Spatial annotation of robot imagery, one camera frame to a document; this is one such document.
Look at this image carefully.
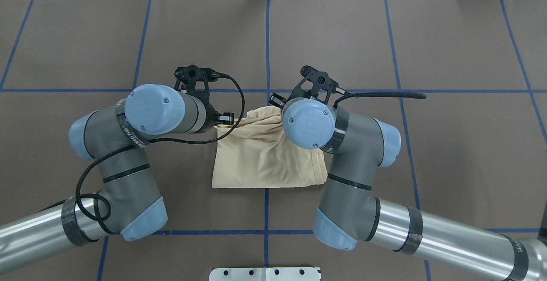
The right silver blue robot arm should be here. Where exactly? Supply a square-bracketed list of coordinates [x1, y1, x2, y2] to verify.
[269, 66, 546, 281]

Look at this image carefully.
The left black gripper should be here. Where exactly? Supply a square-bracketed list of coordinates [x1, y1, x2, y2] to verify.
[174, 65, 235, 133]

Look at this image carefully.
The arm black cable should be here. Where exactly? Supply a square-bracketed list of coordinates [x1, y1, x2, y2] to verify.
[333, 92, 427, 109]
[75, 74, 246, 234]

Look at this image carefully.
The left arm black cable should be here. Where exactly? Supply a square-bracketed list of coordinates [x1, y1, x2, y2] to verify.
[75, 74, 246, 234]

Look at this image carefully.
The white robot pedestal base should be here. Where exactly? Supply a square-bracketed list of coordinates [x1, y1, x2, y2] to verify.
[209, 267, 322, 281]

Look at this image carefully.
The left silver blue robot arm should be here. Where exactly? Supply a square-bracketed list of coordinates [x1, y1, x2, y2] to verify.
[1, 65, 244, 275]

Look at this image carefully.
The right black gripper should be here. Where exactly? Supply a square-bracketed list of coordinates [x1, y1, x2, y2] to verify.
[268, 66, 346, 108]

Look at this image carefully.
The cream long-sleeve printed shirt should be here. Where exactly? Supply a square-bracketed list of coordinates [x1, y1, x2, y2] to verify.
[212, 106, 327, 188]

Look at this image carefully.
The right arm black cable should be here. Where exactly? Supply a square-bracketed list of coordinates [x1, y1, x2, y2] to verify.
[333, 92, 427, 109]

